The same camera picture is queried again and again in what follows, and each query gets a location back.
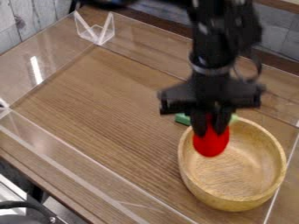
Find black cable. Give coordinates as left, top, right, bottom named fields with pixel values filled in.
left=0, top=200, right=57, bottom=220

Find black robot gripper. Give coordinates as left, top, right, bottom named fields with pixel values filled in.
left=158, top=73, right=267, bottom=137

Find light wooden bowl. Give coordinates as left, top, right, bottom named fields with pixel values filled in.
left=178, top=117, right=287, bottom=212

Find clear acrylic corner bracket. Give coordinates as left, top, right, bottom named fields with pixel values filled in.
left=74, top=11, right=115, bottom=46

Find clear acrylic enclosure wall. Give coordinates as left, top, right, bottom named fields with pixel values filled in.
left=0, top=7, right=299, bottom=224

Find red plush strawberry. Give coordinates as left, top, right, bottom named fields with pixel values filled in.
left=193, top=114, right=239, bottom=158

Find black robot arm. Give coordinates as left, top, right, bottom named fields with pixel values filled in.
left=158, top=0, right=266, bottom=137

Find green foam block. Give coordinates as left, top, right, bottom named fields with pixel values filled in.
left=175, top=113, right=191, bottom=126

